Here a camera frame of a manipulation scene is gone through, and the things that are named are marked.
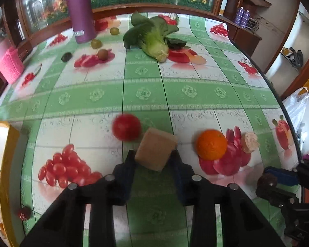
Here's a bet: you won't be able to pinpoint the orange tangerine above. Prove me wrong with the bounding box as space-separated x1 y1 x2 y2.
195 129 228 161

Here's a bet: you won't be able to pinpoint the red strawberry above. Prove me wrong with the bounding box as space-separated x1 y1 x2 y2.
18 207 32 221

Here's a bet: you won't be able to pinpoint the dark purple plum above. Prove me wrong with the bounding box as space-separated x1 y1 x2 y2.
257 173 277 187

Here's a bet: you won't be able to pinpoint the red tomato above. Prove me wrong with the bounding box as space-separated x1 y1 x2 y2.
112 113 142 142

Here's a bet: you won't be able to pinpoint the white plastic bag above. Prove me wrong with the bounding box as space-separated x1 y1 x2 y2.
283 87 309 142

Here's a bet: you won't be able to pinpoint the yellow rimmed white tray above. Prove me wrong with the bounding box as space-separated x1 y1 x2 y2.
0 121 20 246

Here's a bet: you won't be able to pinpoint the brown green kiwi fruit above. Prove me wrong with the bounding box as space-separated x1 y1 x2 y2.
97 49 109 61

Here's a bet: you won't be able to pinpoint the small dark olive fruit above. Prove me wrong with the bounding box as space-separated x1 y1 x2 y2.
61 52 72 63

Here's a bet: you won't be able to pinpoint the green round fruit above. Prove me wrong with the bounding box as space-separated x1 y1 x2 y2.
90 39 103 49
110 27 120 36

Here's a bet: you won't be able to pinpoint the green bok choy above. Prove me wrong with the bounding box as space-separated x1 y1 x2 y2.
123 12 186 63

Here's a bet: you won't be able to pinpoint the purple striped bottles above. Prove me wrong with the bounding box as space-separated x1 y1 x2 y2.
234 7 250 28

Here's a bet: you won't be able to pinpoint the pink crochet covered jar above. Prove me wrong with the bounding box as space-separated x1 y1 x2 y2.
0 38 24 84

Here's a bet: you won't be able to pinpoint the purple thermos bottle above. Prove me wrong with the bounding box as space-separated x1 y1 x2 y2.
66 0 96 44

